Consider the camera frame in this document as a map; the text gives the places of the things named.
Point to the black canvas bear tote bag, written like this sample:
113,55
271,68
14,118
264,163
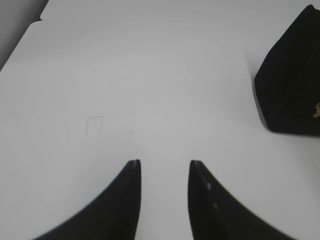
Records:
287,84

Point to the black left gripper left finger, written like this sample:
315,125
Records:
112,215

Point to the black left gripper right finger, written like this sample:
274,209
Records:
214,214

